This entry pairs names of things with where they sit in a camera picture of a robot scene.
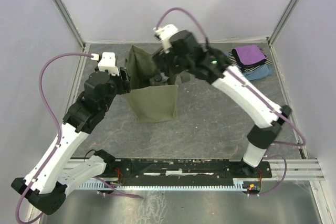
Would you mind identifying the clear bottle yellow label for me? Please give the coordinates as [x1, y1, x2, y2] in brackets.
[150, 74, 169, 87]

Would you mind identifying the olive green canvas bag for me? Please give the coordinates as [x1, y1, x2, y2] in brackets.
[124, 45, 190, 123]

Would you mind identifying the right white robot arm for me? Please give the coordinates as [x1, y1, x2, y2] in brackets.
[153, 28, 291, 177]

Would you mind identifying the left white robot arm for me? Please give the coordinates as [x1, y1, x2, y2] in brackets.
[11, 67, 131, 215]

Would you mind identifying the striped folded cloth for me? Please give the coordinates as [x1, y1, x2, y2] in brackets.
[229, 45, 271, 73]

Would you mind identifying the purple folded cloth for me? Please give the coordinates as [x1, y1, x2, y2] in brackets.
[232, 45, 266, 67]

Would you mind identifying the blue folded cloth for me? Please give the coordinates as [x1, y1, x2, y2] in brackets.
[243, 65, 273, 81]

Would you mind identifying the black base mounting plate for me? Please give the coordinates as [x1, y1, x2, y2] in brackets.
[99, 158, 272, 187]

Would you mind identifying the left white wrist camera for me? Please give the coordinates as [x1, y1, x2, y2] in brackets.
[91, 52, 120, 76]

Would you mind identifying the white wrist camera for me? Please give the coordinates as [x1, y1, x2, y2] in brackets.
[153, 24, 178, 54]
[91, 52, 120, 76]

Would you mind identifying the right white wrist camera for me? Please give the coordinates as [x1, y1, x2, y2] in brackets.
[153, 24, 178, 54]

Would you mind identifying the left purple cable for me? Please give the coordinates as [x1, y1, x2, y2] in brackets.
[14, 52, 144, 222]

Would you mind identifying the purple cable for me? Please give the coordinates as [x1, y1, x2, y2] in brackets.
[154, 7, 307, 196]
[14, 52, 144, 222]

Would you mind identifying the light blue cable duct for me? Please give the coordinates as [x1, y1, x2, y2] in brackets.
[68, 179, 253, 190]

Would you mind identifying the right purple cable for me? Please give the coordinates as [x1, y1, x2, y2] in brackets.
[154, 7, 307, 196]

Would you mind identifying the aluminium frame rail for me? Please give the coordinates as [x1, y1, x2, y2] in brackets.
[36, 157, 326, 180]

